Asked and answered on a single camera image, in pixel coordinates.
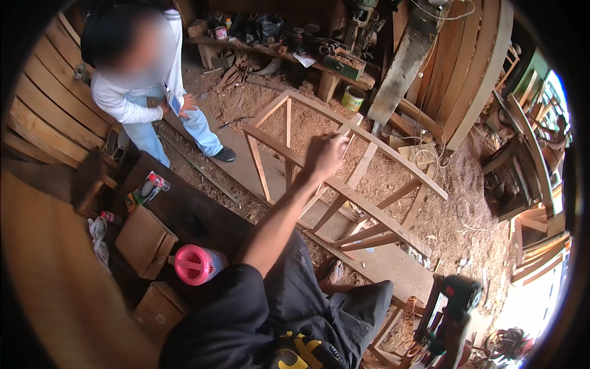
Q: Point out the person's legs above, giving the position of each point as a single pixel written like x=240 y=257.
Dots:
x=362 y=306

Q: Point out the green packet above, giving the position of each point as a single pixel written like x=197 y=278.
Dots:
x=140 y=196

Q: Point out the cluttered wooden workbench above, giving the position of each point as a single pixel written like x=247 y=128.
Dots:
x=285 y=39

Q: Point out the person's right hand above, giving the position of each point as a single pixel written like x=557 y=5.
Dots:
x=452 y=334

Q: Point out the red machine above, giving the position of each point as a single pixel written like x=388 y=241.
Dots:
x=509 y=343

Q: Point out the wooden furniture frame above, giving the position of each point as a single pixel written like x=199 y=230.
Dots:
x=368 y=210

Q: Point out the green yellow paint can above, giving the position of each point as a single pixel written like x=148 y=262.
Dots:
x=353 y=98

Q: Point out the person's body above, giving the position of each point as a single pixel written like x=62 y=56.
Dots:
x=239 y=318

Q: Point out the person's left fingers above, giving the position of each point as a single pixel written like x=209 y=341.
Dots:
x=339 y=140

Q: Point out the pair of grey sandals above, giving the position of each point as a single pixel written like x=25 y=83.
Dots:
x=115 y=143

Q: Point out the unfinished wooden frame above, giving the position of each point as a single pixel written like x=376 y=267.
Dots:
x=385 y=341

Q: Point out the small cardboard box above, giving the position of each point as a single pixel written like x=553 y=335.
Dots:
x=159 y=311

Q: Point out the black green nail gun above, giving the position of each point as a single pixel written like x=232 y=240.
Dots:
x=454 y=293

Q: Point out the stack of curved wooden boards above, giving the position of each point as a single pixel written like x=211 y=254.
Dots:
x=55 y=101

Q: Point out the white cloth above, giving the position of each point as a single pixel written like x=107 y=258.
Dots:
x=99 y=242

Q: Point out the wooden stool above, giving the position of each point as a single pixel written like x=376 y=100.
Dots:
x=92 y=184

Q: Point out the small red cap bottle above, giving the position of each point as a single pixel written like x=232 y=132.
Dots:
x=108 y=216

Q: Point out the large cardboard box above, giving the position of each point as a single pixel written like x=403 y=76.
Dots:
x=145 y=240

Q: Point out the dark wooden table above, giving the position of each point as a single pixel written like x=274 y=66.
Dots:
x=203 y=217

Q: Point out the pink lid water jug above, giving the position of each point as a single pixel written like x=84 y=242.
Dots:
x=196 y=264

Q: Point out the pile of wooden furniture parts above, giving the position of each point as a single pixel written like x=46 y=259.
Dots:
x=530 y=161

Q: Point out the stack of leaning wooden boards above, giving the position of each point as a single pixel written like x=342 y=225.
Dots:
x=461 y=69

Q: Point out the red cap plastic water bottle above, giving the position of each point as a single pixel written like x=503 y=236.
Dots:
x=158 y=181

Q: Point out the grey wooden plank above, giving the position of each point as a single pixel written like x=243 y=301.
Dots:
x=405 y=60

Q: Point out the person's left hand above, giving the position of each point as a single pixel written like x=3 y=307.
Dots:
x=325 y=157

